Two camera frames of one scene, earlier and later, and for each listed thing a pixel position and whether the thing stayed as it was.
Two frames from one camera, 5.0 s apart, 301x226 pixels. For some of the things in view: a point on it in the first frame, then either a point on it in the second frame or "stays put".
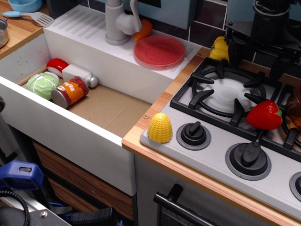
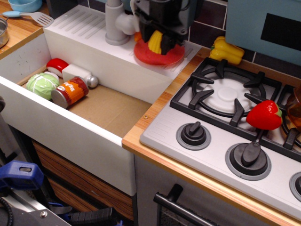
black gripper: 245,41 to 171,17
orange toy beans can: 70,92 stays put
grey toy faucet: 119,26 stays put
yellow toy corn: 160,129 to 154,42
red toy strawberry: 265,115 stays put
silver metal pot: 4,36 stays put
